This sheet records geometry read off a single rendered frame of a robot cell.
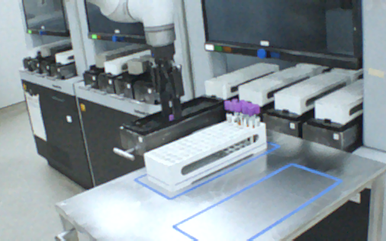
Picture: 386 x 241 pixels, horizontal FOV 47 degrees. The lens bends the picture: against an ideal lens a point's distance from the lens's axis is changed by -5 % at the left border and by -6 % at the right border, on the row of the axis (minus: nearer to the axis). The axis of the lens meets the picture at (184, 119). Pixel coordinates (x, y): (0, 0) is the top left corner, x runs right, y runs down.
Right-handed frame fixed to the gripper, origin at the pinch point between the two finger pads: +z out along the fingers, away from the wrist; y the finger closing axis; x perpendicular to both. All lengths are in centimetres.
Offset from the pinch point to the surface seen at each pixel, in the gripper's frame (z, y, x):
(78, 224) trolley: 2, -35, 52
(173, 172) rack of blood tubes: -1.9, -39.4, 30.5
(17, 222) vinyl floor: 84, 130, 26
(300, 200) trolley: 3, -63, 18
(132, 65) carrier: -1, 60, -26
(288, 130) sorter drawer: 7.7, -30.9, -18.5
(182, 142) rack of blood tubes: -3.6, -31.9, 21.4
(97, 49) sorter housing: -5, 97, -30
